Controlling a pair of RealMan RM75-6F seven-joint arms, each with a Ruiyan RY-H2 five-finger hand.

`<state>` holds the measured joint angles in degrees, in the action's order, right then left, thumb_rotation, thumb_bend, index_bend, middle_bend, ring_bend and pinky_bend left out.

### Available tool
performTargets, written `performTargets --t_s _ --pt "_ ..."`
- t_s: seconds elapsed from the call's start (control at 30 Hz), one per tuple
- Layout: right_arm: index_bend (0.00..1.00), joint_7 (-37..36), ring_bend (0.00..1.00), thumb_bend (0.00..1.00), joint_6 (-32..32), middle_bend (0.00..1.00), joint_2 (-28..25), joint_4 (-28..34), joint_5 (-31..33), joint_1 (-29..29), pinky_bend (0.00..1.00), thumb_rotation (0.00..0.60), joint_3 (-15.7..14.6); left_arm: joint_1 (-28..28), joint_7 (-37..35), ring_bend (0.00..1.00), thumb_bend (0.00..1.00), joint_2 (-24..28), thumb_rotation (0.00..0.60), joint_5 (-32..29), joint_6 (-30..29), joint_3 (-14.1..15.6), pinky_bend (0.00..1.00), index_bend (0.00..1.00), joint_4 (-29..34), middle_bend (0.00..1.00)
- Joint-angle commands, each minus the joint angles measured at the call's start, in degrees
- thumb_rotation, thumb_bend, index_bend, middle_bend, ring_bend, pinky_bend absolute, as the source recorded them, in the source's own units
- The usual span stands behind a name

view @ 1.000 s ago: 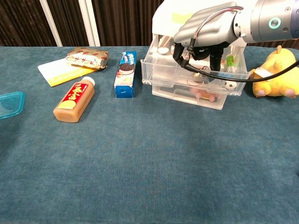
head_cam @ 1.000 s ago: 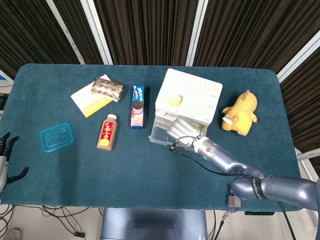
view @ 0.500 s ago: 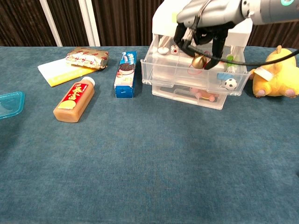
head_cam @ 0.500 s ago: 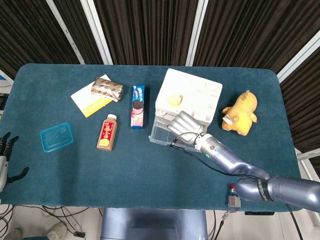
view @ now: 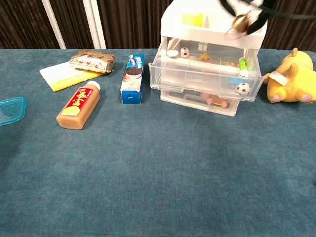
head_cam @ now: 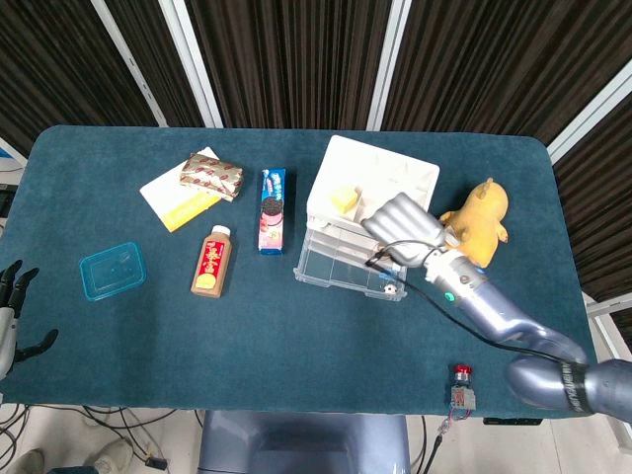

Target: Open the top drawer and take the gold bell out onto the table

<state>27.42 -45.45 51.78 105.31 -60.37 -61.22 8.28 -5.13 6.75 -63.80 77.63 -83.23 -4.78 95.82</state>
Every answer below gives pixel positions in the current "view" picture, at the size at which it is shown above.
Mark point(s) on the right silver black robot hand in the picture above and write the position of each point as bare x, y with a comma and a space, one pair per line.
260, 19

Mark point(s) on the small gold ball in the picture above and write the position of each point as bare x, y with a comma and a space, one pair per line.
240, 22

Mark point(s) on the clear plastic drawer with toys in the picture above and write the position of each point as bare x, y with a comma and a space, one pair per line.
177, 76

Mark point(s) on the white plastic drawer unit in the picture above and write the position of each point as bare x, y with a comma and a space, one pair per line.
192, 32

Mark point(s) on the clear drawer with pink toy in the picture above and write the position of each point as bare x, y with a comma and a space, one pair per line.
192, 102

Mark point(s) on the small green white toy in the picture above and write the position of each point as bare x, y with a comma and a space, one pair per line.
243, 65

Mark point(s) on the small blue toy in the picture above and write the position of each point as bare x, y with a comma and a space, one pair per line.
237, 80

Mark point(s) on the small yellow duck toy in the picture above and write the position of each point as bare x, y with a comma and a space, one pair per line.
204, 57

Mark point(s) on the yellow sticky note pad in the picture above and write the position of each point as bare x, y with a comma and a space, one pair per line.
192, 19

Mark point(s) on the yellow plush toy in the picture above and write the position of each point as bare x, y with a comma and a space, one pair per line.
293, 79

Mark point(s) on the small soccer ball toy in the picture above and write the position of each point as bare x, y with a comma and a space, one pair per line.
244, 89

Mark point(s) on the white dice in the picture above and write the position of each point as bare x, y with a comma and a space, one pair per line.
184, 52

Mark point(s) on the pink toy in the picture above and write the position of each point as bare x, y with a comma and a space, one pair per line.
217, 100

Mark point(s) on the small white spoon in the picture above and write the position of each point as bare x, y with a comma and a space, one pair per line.
172, 53

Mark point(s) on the dark brown pleated curtain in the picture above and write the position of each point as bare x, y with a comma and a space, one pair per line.
135, 24

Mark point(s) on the blue cookie box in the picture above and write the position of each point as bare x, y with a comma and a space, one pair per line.
132, 84

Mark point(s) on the gold foil snack package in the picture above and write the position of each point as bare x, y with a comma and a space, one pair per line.
91, 61

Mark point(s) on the teal table cloth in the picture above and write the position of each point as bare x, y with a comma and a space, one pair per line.
158, 172

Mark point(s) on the brown milk tea bottle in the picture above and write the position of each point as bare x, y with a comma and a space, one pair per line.
76, 106

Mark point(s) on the white yellow booklet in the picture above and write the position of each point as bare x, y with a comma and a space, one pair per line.
61, 76

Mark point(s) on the blue clear plastic lid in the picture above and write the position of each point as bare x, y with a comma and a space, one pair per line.
11, 111

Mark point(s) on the wide white post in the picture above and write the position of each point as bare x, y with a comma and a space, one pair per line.
95, 24

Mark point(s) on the thin white post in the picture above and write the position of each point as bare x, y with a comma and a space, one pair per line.
53, 24

